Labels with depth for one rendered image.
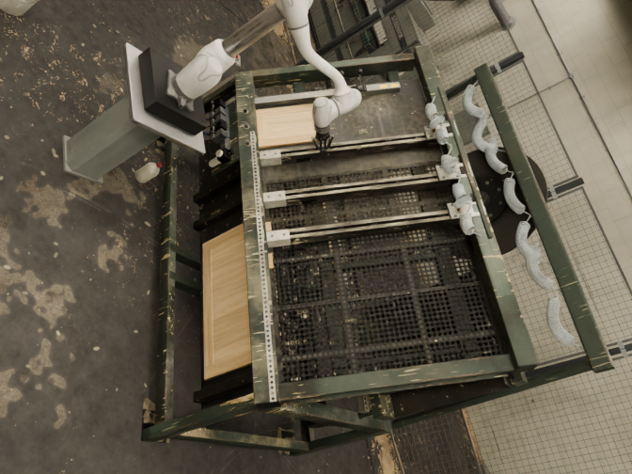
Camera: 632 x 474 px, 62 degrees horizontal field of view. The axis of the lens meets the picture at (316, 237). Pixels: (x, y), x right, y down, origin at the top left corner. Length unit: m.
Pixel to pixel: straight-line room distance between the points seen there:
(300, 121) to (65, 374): 1.95
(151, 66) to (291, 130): 0.93
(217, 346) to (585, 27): 7.11
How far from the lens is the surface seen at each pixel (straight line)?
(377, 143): 3.23
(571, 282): 3.20
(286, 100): 3.54
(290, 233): 2.88
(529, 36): 8.96
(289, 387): 2.56
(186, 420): 2.90
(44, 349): 2.92
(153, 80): 2.93
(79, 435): 2.93
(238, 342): 3.05
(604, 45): 8.63
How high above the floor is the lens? 2.39
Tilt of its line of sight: 26 degrees down
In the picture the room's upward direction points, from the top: 65 degrees clockwise
